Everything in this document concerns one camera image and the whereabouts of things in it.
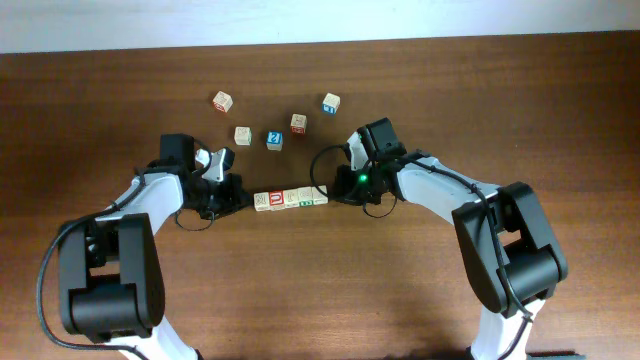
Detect wooden block letter M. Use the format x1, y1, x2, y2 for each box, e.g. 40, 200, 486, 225
253, 192, 271, 212

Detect wooden block blue top far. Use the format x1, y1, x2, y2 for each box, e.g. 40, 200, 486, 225
322, 93, 341, 115

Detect wooden block green yellow sides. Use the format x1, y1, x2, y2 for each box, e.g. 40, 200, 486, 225
297, 186, 314, 207

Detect wooden block red far corner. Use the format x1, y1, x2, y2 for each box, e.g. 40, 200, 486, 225
212, 91, 233, 113

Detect wooden block number 1 red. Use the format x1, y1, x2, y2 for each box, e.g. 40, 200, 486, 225
312, 185, 329, 205

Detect wooden block letter J blue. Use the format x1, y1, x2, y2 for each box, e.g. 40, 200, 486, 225
283, 189, 299, 208

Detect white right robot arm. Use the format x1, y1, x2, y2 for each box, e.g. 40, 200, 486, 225
335, 118, 569, 359

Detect wooden block butterfly picture red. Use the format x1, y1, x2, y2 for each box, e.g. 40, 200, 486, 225
290, 114, 308, 134

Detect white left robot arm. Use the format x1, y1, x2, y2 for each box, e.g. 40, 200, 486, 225
50, 134, 251, 359

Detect wooden block red letter U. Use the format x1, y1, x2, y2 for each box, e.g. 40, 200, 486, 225
268, 190, 286, 211

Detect wooden block dove picture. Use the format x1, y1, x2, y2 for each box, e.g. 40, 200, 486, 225
234, 126, 252, 146

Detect wooden block blue number 2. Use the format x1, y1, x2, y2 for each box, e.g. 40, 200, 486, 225
266, 131, 283, 151

